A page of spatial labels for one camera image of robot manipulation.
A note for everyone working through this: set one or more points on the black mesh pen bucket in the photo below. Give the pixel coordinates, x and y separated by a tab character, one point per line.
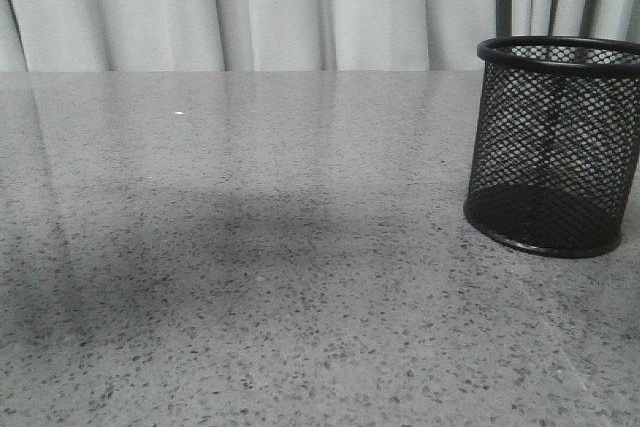
556	145

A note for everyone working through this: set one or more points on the grey pleated curtain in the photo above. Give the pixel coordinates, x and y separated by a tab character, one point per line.
286	35

